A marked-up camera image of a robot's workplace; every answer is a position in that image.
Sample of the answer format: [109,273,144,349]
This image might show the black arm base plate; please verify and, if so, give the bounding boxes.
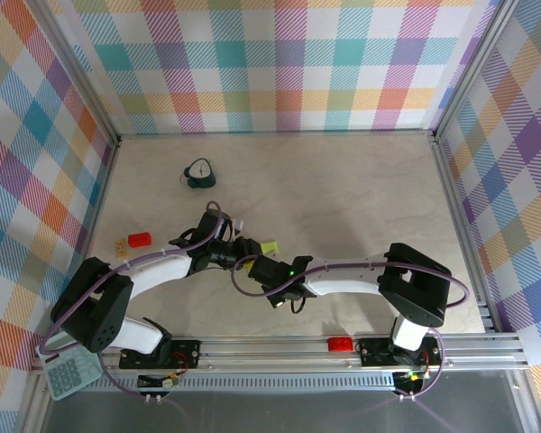
[358,337,444,367]
[119,338,203,370]

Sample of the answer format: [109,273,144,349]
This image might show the slotted metal cable duct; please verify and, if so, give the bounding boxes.
[87,374,397,394]

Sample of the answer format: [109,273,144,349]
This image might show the grey metal base sheet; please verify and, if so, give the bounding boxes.
[24,373,541,433]

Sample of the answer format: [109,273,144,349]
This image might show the red block on rail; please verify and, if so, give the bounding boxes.
[326,336,355,353]

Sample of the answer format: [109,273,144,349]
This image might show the long aluminium frame rail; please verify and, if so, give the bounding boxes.
[29,332,532,376]

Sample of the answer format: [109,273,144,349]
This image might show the aluminium frame post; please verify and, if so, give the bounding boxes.
[432,0,518,141]
[33,0,121,148]

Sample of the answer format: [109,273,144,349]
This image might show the small controller board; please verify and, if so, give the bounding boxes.
[394,368,430,392]
[136,372,182,390]

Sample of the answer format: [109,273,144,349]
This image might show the aluminium side rail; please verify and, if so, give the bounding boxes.
[62,137,122,333]
[430,134,500,335]

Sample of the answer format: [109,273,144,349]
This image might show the light teal calculator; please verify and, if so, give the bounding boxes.
[35,345,105,401]

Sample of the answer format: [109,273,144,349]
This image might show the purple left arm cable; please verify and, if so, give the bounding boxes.
[38,200,235,402]

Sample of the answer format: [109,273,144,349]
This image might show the thin aluminium rail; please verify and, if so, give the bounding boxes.
[116,129,438,140]

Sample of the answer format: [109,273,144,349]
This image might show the teal alarm clock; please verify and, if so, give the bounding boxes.
[179,157,217,190]

